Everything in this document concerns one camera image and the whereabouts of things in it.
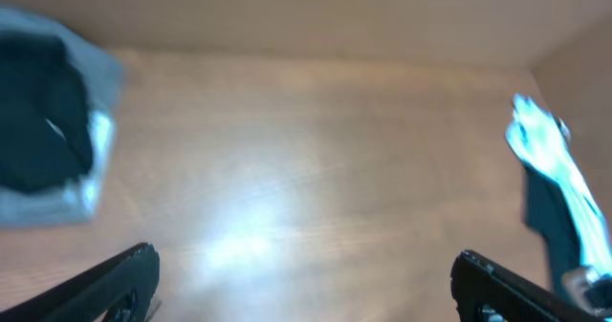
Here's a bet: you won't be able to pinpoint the black Sydrogen t-shirt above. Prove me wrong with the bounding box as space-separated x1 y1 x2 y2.
1 32 94 193

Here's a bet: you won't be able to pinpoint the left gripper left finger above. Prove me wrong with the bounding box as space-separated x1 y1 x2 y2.
1 243 160 322

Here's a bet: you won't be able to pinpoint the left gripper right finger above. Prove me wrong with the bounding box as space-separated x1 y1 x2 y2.
450 250 601 322

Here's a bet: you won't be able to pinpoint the light blue shirt right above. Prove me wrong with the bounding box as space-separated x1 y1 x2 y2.
506 94 611 275

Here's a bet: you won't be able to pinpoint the folded grey trousers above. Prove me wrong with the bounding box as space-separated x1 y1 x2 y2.
1 6 123 227

